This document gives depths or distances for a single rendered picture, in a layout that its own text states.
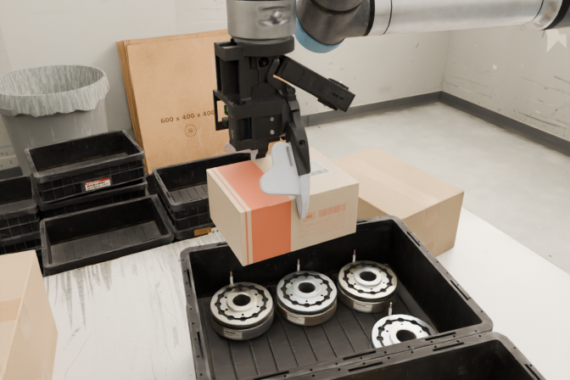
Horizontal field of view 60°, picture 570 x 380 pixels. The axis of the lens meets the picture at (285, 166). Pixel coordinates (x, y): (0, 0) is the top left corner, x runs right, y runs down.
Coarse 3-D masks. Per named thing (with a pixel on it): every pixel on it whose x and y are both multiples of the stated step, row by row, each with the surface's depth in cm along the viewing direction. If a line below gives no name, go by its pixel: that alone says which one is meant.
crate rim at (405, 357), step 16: (480, 336) 65; (496, 336) 65; (416, 352) 62; (432, 352) 62; (448, 352) 63; (512, 352) 62; (336, 368) 60; (352, 368) 60; (368, 368) 60; (384, 368) 60; (528, 368) 60
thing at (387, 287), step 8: (352, 264) 89; (360, 264) 90; (368, 264) 89; (376, 264) 89; (344, 272) 87; (352, 272) 87; (384, 272) 87; (392, 272) 87; (344, 280) 86; (352, 280) 85; (384, 280) 85; (392, 280) 85; (344, 288) 83; (352, 288) 83; (360, 288) 83; (368, 288) 83; (376, 288) 83; (384, 288) 83; (392, 288) 83; (360, 296) 81; (368, 296) 81; (376, 296) 81; (384, 296) 82
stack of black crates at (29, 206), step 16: (16, 176) 200; (0, 192) 199; (16, 192) 202; (32, 192) 189; (0, 208) 198; (16, 208) 198; (32, 208) 179; (0, 224) 177; (16, 224) 179; (32, 224) 182; (0, 240) 178; (16, 240) 181; (32, 240) 185
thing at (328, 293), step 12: (288, 276) 86; (300, 276) 86; (312, 276) 86; (324, 276) 86; (288, 288) 83; (324, 288) 83; (288, 300) 81; (300, 300) 80; (312, 300) 80; (324, 300) 81; (300, 312) 79; (312, 312) 79
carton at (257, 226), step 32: (256, 160) 67; (320, 160) 67; (224, 192) 59; (256, 192) 59; (320, 192) 59; (352, 192) 61; (224, 224) 62; (256, 224) 57; (288, 224) 59; (320, 224) 61; (352, 224) 64; (256, 256) 59
